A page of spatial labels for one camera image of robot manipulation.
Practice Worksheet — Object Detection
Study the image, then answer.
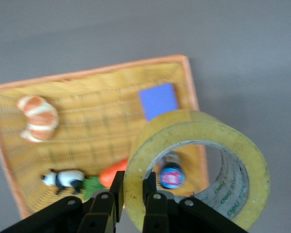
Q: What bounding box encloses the orange toy carrot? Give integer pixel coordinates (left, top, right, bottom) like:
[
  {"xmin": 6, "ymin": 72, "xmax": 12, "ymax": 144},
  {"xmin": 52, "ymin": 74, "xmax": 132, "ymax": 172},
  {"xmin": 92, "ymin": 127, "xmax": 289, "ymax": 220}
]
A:
[{"xmin": 81, "ymin": 159, "xmax": 129, "ymax": 201}]

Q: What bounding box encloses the toy croissant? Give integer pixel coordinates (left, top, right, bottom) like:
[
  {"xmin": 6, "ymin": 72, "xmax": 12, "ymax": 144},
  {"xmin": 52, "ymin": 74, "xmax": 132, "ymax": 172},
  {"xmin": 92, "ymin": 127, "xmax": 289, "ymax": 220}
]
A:
[{"xmin": 16, "ymin": 95, "xmax": 59, "ymax": 143}]

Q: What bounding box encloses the black white toy panda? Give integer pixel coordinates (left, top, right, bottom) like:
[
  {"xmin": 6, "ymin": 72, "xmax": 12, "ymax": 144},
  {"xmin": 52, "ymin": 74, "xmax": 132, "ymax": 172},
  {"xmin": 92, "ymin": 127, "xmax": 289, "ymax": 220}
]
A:
[{"xmin": 41, "ymin": 169, "xmax": 86, "ymax": 196}]

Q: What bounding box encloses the purple block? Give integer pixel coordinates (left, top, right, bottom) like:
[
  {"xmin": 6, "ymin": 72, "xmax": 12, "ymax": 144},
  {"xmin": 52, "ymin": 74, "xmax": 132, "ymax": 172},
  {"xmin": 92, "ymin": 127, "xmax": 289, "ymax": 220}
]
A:
[{"xmin": 138, "ymin": 83, "xmax": 180, "ymax": 122}]

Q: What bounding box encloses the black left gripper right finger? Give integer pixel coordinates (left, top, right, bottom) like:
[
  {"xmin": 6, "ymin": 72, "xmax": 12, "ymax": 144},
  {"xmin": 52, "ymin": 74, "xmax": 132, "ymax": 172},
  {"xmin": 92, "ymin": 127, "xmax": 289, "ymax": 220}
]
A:
[{"xmin": 142, "ymin": 171, "xmax": 248, "ymax": 233}]

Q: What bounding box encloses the yellow tape roll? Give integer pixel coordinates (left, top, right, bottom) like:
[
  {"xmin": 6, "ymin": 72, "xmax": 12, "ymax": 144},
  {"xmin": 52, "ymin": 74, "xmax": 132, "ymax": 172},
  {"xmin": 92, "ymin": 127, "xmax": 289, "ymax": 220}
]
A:
[{"xmin": 123, "ymin": 109, "xmax": 271, "ymax": 231}]

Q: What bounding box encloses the small jar blue lid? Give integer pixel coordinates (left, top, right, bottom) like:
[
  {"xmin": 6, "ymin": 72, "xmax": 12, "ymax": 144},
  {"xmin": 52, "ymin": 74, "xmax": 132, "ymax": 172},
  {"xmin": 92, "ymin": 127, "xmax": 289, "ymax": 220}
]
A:
[{"xmin": 159, "ymin": 151, "xmax": 186, "ymax": 190}]

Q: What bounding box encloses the orange yellow wicker basket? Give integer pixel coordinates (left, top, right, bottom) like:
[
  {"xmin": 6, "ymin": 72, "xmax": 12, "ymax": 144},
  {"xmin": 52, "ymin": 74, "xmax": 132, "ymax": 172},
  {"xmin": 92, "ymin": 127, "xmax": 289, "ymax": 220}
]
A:
[{"xmin": 0, "ymin": 54, "xmax": 208, "ymax": 219}]

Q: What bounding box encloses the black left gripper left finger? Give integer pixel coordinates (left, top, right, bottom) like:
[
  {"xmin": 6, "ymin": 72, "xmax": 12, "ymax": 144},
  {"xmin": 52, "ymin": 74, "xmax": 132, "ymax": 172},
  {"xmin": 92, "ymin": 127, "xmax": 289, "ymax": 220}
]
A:
[{"xmin": 0, "ymin": 171, "xmax": 126, "ymax": 233}]

